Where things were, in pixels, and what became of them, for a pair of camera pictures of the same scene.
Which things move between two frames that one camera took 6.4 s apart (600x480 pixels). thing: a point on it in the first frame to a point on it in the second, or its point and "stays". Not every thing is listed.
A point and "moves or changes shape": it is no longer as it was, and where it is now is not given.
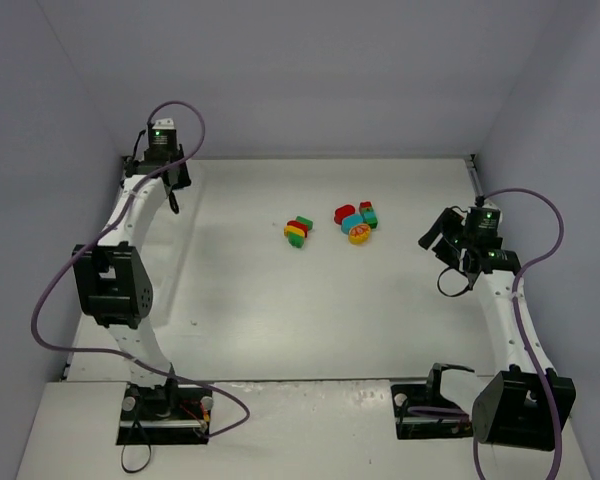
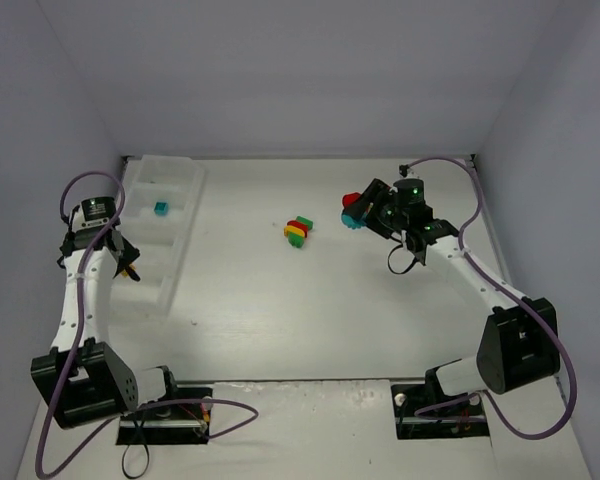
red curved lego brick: [303, 227] stays
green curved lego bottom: [295, 239] stays
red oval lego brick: [342, 211] to [350, 198]
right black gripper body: [445, 240] to [365, 205]
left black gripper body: [175, 176] to [125, 255]
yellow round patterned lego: [359, 234] moves or changes shape
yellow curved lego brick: [292, 229] stays
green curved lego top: [306, 221] stays
